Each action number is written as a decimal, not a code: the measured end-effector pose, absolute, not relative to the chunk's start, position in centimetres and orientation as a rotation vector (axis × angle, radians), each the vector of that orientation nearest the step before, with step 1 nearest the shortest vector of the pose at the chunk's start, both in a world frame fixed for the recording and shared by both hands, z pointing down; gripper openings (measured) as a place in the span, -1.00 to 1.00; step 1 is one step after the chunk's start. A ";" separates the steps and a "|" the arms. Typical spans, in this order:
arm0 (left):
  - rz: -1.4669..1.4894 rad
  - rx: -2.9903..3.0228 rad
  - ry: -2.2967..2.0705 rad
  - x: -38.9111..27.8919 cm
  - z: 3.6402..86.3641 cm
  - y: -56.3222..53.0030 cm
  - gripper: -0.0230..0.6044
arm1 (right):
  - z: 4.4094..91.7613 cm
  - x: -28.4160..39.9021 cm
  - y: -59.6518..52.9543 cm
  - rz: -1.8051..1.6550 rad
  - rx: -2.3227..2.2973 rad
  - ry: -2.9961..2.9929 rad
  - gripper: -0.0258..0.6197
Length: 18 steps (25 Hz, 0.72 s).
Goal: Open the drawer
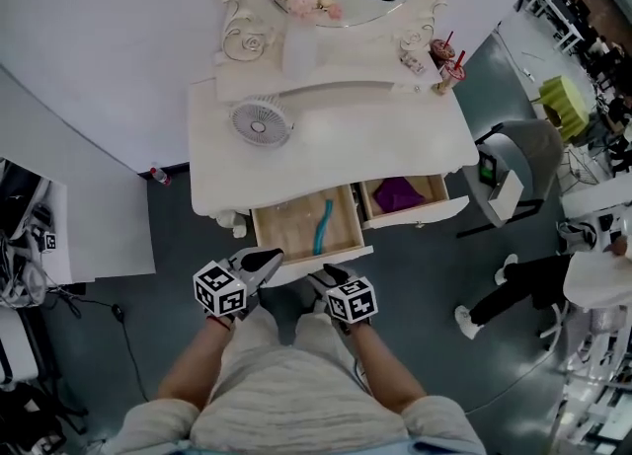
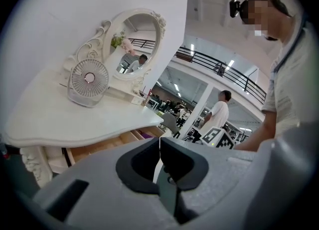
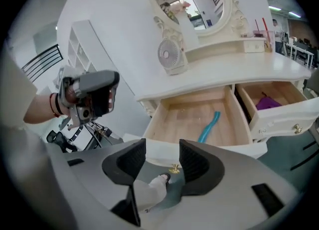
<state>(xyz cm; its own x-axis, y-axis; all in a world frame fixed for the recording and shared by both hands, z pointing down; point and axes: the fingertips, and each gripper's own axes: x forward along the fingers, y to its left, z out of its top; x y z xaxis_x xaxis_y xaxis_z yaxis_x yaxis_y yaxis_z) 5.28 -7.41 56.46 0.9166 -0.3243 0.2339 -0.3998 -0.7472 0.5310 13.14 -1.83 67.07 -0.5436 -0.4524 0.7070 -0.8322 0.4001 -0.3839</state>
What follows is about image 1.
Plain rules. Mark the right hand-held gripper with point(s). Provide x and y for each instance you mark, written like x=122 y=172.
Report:
x=351 y=300

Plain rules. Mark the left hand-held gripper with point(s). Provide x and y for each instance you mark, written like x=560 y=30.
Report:
x=219 y=290

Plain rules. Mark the wide white wooden drawer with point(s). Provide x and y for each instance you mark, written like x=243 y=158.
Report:
x=301 y=226

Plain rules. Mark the small white wooden drawer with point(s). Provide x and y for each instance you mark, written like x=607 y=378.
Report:
x=419 y=211

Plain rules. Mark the person's right forearm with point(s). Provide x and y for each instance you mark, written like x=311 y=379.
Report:
x=382 y=369

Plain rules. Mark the person's left forearm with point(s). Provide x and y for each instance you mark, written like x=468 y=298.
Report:
x=195 y=369

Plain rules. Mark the teal wavy tool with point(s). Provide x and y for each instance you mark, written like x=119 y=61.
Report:
x=323 y=228

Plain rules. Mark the person's beige shorts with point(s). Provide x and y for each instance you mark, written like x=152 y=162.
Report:
x=257 y=332

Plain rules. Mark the red wristband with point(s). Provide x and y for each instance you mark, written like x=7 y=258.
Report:
x=218 y=323

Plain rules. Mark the purple cloth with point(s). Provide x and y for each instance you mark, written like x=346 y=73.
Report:
x=399 y=195

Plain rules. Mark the person's light grey shirt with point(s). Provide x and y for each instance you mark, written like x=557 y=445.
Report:
x=306 y=403

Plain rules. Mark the white dressing table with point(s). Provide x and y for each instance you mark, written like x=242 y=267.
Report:
x=345 y=147

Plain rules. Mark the plastic bottle with red label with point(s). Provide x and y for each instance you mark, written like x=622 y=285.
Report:
x=160 y=175

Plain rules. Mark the white desk fan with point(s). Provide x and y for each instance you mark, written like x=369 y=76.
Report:
x=259 y=123

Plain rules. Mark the black device with green screen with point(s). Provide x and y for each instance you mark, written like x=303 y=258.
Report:
x=488 y=169

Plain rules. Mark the white cardboard box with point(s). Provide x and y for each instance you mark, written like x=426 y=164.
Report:
x=506 y=196

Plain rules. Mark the white partition board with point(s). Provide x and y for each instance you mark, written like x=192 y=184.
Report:
x=74 y=186

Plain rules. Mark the small patterned box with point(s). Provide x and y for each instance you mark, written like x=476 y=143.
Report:
x=414 y=64

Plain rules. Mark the pink drink cup red straw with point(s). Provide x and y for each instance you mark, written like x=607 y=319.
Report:
x=451 y=75

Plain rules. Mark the grey chair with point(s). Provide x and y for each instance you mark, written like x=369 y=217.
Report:
x=533 y=152

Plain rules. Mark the cluttered equipment cart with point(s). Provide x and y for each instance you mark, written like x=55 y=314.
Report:
x=22 y=226

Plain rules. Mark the white headset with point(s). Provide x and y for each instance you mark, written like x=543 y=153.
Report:
x=577 y=236

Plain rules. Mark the brown drink cup red straw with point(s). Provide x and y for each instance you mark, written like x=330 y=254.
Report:
x=442 y=48

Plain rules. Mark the black stand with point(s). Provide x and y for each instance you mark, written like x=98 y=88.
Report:
x=34 y=408

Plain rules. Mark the green ribbed stool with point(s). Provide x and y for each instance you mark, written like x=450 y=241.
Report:
x=565 y=105

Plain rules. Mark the white office desks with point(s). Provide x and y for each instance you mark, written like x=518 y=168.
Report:
x=555 y=9

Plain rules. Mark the oval mirror with ornate frame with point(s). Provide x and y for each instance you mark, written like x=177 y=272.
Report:
x=247 y=14

